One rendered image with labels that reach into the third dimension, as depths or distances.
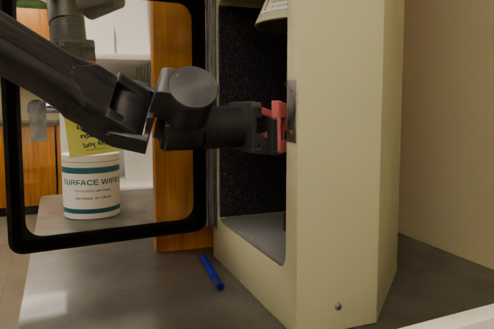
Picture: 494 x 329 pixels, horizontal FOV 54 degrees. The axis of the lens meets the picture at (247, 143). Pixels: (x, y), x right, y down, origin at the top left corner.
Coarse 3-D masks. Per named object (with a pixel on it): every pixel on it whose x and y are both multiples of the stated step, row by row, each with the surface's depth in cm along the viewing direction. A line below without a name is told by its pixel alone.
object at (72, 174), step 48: (48, 0) 69; (96, 0) 72; (144, 0) 75; (96, 48) 73; (144, 48) 76; (48, 144) 71; (96, 144) 74; (48, 192) 71; (96, 192) 74; (144, 192) 78; (192, 192) 82
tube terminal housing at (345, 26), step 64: (256, 0) 78; (320, 0) 53; (384, 0) 56; (320, 64) 54; (384, 64) 58; (320, 128) 55; (384, 128) 60; (320, 192) 55; (384, 192) 62; (256, 256) 67; (320, 256) 56; (384, 256) 64; (320, 320) 57
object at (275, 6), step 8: (272, 0) 65; (280, 0) 63; (264, 8) 66; (272, 8) 64; (280, 8) 63; (264, 16) 65; (272, 16) 63; (280, 16) 62; (256, 24) 68; (264, 24) 72; (272, 24) 74; (280, 24) 75; (280, 32) 76
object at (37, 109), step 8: (32, 104) 68; (40, 104) 68; (32, 112) 68; (40, 112) 68; (32, 120) 68; (40, 120) 69; (32, 128) 68; (40, 128) 69; (32, 136) 68; (40, 136) 69
